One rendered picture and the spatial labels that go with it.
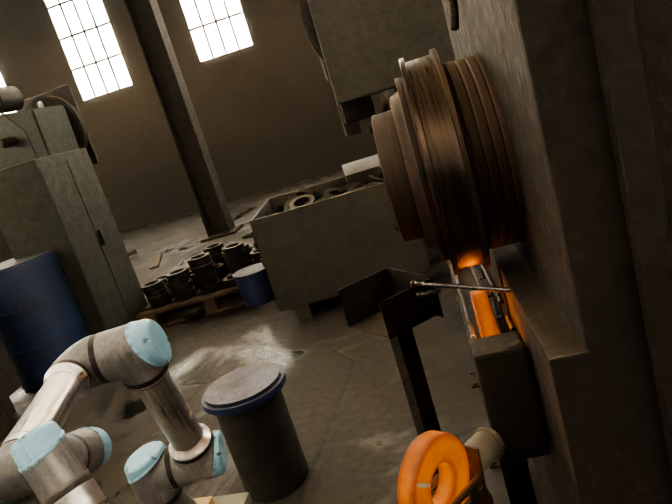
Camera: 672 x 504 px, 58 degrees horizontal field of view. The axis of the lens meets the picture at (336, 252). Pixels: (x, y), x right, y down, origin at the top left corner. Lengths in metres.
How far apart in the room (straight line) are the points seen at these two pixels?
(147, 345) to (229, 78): 10.47
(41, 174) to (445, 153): 3.76
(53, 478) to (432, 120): 0.84
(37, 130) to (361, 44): 5.79
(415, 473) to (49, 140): 8.25
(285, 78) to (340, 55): 7.64
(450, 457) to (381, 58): 3.13
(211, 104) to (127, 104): 1.63
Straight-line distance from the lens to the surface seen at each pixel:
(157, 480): 1.74
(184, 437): 1.63
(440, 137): 1.11
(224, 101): 11.77
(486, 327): 1.35
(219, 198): 8.21
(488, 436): 1.13
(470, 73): 1.21
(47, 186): 4.60
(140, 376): 1.46
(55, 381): 1.39
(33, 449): 1.03
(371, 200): 3.74
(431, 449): 0.98
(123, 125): 12.49
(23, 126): 9.01
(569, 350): 0.96
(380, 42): 3.90
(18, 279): 4.53
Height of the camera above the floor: 1.32
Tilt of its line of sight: 14 degrees down
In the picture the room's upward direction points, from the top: 17 degrees counter-clockwise
